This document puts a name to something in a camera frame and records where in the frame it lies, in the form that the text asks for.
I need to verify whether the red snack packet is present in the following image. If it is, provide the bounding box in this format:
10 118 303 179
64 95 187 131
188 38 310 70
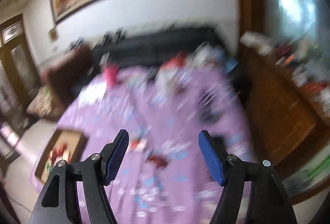
146 154 169 169

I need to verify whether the white plastic jar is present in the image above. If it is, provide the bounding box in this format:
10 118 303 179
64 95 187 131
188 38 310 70
157 69 179 96

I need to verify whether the white box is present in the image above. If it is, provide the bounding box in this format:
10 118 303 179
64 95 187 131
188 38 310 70
240 31 274 56

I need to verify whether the brown chair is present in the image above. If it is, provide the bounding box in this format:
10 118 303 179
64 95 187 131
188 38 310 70
26 46 94 122

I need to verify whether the pile of red packets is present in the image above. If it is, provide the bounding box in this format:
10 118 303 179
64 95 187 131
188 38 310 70
45 143 72 173

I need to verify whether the green white object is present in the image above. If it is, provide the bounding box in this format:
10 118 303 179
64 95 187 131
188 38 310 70
303 161 330 182

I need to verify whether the brown cardboard box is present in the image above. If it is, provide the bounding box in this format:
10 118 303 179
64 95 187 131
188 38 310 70
33 129 88 185

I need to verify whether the wooden glass door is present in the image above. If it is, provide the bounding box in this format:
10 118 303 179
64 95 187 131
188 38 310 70
0 14 40 137

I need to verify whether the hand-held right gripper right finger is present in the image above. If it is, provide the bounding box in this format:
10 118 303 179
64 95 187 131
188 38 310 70
198 130 296 224

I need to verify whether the black sofa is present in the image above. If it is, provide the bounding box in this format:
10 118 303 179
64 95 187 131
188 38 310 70
91 25 225 70

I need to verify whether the pink packet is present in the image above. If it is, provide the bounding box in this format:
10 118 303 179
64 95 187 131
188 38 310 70
103 64 119 88

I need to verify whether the red white packet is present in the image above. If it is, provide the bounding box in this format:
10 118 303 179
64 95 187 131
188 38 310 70
130 138 148 151

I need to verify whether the window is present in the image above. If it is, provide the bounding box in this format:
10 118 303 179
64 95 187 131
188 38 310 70
273 0 330 52

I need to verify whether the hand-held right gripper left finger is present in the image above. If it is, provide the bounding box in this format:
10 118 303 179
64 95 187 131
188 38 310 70
28 129 129 224

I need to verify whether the wooden cabinet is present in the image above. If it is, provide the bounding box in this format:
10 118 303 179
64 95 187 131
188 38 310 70
238 33 330 206

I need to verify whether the purple floral tablecloth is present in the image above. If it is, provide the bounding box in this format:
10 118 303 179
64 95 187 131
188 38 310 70
28 64 258 224

